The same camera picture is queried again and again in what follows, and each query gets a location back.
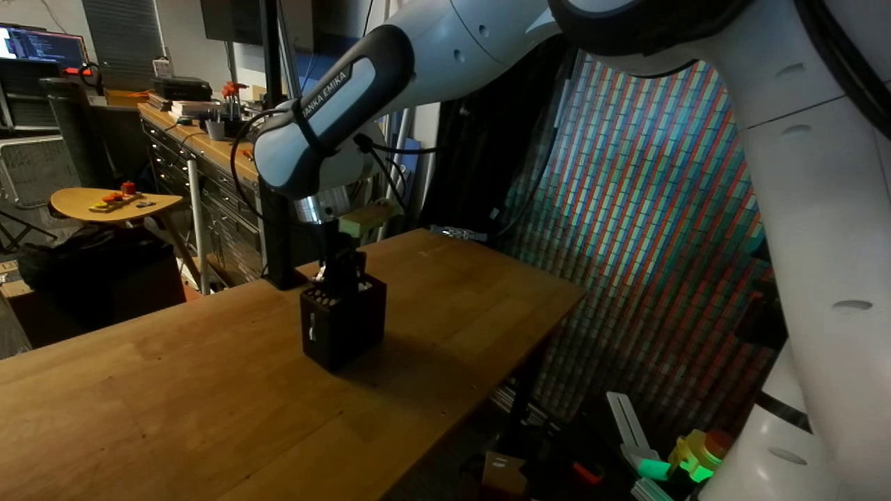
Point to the brown cardboard box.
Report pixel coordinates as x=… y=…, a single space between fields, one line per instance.
x=506 y=474

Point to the white plastic strip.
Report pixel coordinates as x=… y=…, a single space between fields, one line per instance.
x=627 y=421

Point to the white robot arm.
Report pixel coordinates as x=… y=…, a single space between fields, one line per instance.
x=463 y=37

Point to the dark equipment rack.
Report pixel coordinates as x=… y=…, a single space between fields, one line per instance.
x=37 y=130

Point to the green plastic blocks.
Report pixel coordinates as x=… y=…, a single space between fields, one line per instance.
x=692 y=458

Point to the black vertical pole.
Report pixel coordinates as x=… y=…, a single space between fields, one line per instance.
x=278 y=243

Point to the lit computer monitor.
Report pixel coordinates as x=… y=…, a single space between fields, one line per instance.
x=44 y=47

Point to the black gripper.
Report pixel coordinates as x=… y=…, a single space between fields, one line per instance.
x=344 y=253

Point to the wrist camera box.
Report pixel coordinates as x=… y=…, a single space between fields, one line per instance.
x=367 y=222

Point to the dark hanging panel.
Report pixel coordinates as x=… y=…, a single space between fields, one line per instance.
x=122 y=28

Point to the wooden top workbench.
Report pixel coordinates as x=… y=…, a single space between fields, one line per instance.
x=218 y=148

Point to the red toy fruit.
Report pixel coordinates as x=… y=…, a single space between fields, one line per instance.
x=129 y=189
x=113 y=198

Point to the small red object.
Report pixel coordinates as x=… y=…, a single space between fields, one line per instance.
x=587 y=474

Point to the white metal bar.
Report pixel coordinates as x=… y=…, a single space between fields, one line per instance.
x=195 y=227

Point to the round wooden stool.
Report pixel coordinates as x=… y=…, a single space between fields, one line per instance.
x=113 y=214

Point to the black bag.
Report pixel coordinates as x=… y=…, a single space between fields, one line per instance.
x=182 y=88

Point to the black storage case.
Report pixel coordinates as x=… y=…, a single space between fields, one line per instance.
x=101 y=273

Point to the colourful striped screen panel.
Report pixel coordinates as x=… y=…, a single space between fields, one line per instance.
x=651 y=240

